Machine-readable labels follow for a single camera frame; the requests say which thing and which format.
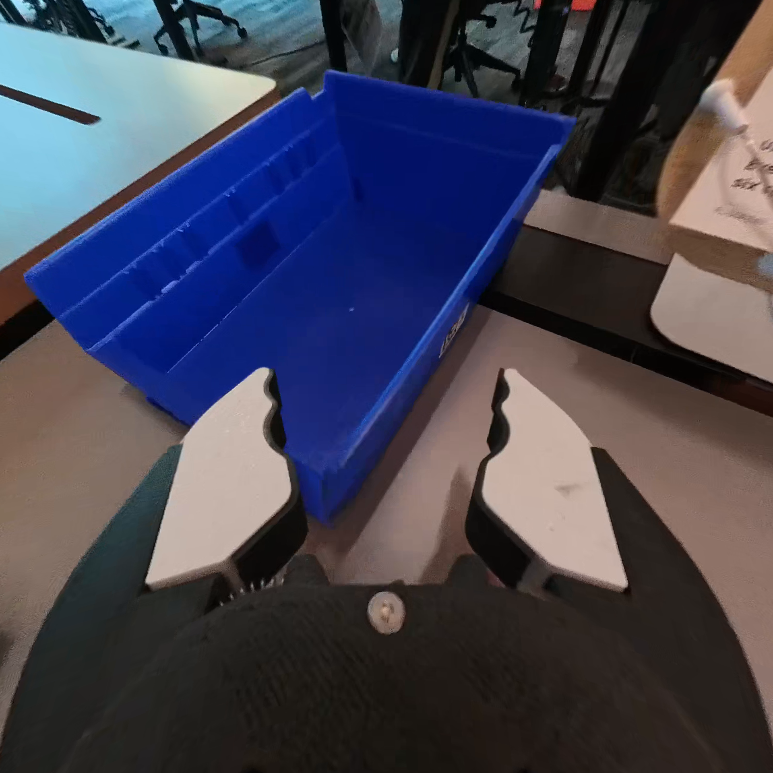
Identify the printed instruction sheet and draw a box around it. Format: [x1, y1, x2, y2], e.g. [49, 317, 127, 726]
[667, 103, 773, 254]

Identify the white table with brown edge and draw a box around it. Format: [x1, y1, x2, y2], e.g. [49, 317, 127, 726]
[0, 23, 283, 330]

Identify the black office chair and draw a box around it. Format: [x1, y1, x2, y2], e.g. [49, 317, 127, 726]
[423, 12, 526, 100]
[18, 0, 140, 46]
[151, 0, 250, 61]

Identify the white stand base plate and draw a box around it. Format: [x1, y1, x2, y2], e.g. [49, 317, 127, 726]
[650, 252, 773, 382]

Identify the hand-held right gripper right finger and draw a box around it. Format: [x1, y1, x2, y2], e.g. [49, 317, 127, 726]
[464, 367, 630, 594]

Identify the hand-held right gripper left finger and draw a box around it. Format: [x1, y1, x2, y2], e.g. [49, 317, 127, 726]
[144, 366, 310, 597]

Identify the blue plastic bin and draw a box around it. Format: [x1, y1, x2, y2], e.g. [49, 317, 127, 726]
[24, 69, 577, 526]

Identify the thin elastic cord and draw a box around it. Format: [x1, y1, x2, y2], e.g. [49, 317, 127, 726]
[703, 81, 773, 176]

